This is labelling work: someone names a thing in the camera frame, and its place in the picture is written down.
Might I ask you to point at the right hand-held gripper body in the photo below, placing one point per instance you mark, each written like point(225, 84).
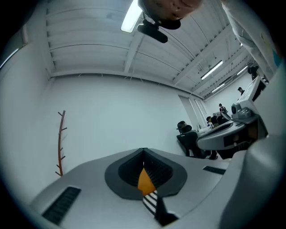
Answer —
point(248, 109)

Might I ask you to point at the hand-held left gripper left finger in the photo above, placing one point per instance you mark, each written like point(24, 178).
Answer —
point(93, 194)

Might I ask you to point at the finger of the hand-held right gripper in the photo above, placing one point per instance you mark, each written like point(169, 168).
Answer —
point(212, 141)
point(221, 128)

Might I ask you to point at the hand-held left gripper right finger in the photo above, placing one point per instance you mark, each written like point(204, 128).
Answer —
point(192, 185)

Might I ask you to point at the black office chair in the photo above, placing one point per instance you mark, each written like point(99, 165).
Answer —
point(188, 141)

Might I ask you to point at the long ceiling light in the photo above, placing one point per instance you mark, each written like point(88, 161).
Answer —
point(242, 70)
point(212, 69)
point(217, 88)
point(130, 18)

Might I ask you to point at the red-brown wooden coat rack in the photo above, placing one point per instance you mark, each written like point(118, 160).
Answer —
point(60, 145)

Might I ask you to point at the person's white shirt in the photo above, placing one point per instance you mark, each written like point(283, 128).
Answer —
point(250, 29)

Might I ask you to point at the person's face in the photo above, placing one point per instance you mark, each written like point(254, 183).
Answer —
point(169, 9)

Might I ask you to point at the black head-worn camera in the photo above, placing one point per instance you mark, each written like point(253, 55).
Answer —
point(152, 32)

